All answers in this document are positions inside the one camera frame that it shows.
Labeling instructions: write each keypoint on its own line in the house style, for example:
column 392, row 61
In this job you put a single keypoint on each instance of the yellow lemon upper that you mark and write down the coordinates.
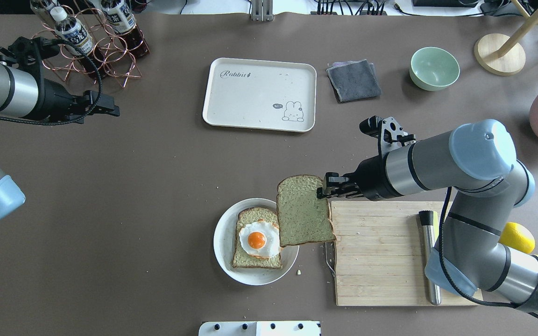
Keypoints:
column 518, row 237

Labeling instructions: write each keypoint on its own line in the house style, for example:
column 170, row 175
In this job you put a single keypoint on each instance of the bread slice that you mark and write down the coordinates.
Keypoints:
column 240, row 258
column 302, row 217

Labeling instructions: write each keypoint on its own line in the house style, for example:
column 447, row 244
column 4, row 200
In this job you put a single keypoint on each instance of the mint green bowl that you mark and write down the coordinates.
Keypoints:
column 433, row 69

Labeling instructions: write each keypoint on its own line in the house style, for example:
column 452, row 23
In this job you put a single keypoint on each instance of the copper wire bottle rack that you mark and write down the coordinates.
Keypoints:
column 112, row 59

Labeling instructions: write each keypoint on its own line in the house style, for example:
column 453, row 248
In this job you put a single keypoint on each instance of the white round plate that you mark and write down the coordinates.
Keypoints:
column 223, row 244

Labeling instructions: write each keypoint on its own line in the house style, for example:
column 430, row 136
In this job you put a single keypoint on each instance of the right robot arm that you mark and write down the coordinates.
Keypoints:
column 479, row 160

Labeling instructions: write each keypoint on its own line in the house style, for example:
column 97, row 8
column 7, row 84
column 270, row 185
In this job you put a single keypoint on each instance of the top tea bottle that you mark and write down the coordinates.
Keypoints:
column 72, row 30

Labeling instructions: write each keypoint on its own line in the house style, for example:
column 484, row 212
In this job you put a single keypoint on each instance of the cream rabbit tray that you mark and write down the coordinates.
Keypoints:
column 263, row 94

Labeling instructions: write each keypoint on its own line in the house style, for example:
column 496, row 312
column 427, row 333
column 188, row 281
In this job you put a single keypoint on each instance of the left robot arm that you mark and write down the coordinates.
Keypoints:
column 11, row 196

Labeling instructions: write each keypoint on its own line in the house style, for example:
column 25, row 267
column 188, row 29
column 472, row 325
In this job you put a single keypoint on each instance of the wooden cup stand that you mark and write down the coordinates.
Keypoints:
column 501, row 54

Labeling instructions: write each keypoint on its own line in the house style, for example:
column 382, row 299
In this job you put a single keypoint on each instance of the grey folded cloth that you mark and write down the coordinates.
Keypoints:
column 354, row 80

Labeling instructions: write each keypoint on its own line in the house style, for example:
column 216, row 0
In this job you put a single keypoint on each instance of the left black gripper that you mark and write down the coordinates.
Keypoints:
column 55, row 100

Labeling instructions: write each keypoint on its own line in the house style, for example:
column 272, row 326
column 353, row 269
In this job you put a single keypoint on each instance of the fried egg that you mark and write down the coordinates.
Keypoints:
column 260, row 239

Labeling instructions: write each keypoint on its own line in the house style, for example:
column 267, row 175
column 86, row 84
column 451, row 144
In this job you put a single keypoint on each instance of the bread slice under egg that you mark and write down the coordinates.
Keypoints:
column 240, row 258

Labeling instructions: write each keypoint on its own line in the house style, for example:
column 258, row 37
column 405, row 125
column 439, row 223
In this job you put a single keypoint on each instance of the lower left tea bottle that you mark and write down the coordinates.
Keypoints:
column 121, row 18

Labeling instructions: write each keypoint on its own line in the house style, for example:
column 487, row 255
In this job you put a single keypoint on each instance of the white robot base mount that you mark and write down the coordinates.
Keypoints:
column 261, row 328

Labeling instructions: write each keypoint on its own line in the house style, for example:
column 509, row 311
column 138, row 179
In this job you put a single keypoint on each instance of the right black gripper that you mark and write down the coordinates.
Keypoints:
column 372, row 179

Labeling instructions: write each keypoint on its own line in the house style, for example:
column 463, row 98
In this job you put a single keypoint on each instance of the steel muddler black tip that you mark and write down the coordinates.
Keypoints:
column 427, row 229

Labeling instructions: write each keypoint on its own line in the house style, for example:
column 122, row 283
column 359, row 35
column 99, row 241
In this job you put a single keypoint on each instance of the bamboo cutting board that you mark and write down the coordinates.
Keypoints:
column 378, row 256

